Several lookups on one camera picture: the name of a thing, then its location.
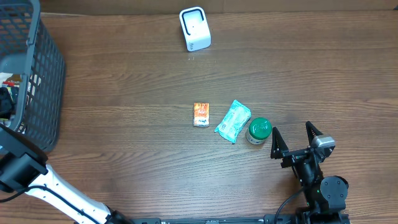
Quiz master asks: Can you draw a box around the white barcode scanner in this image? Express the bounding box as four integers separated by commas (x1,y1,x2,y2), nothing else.
179,6,211,52

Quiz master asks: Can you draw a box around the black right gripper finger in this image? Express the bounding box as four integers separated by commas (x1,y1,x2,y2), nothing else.
271,127,289,159
305,121,323,145

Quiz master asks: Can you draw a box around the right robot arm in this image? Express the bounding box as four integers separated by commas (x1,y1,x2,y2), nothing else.
264,121,350,224

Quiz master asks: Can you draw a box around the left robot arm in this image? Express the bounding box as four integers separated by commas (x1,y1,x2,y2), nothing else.
1,124,132,223

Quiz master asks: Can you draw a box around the teal wet wipes pack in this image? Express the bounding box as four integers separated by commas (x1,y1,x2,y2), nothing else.
215,100,251,144

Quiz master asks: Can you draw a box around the grey plastic mesh basket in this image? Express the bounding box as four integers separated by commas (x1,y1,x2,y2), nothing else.
1,0,66,152

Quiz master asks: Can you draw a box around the green lid jar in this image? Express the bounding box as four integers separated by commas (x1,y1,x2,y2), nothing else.
246,117,272,145

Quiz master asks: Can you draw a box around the orange tissue pack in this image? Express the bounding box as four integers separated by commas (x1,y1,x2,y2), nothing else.
193,103,210,128

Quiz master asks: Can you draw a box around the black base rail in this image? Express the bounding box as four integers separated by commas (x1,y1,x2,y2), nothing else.
130,214,275,224

